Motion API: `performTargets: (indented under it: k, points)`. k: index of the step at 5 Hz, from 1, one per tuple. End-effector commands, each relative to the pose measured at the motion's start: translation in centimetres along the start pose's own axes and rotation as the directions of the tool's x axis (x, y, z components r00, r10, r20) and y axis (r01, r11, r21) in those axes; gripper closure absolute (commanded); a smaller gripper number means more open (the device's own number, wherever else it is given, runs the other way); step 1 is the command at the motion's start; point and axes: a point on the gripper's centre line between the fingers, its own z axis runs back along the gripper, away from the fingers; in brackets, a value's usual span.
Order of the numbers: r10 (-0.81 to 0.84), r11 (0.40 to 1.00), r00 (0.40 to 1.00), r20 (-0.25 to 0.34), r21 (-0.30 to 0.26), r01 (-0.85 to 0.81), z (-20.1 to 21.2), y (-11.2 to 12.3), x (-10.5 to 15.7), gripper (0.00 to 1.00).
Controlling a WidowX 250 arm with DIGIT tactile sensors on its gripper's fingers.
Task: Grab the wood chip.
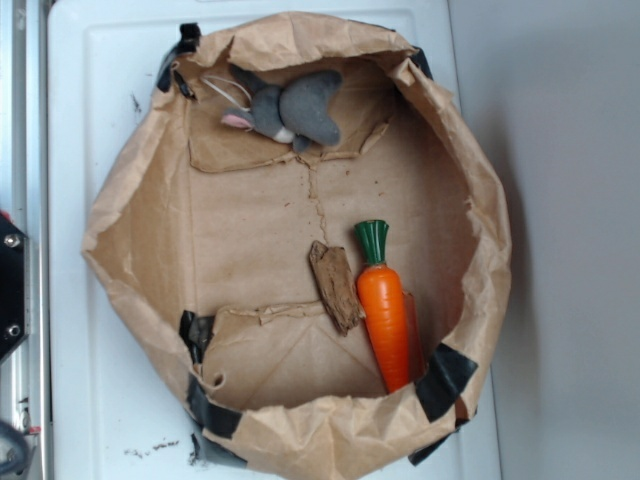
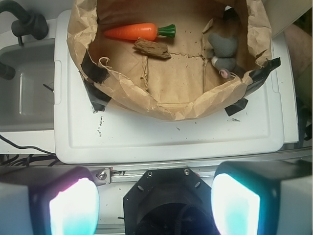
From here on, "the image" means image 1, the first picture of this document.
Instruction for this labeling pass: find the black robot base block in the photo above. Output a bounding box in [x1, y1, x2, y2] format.
[1, 210, 31, 363]

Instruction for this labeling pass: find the brown wood chip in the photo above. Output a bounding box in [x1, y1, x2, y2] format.
[309, 240, 365, 336]

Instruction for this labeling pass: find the brown paper bag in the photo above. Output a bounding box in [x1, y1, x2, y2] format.
[82, 12, 512, 479]

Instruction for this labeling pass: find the orange plastic toy carrot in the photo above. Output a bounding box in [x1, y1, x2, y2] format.
[355, 220, 410, 393]

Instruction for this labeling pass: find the grey plush bunny toy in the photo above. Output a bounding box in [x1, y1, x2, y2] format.
[221, 65, 343, 153]

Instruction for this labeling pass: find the white plastic tray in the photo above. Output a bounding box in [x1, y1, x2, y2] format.
[45, 0, 503, 480]

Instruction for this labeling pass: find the aluminium frame rail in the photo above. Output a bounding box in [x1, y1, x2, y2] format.
[1, 1, 54, 479]

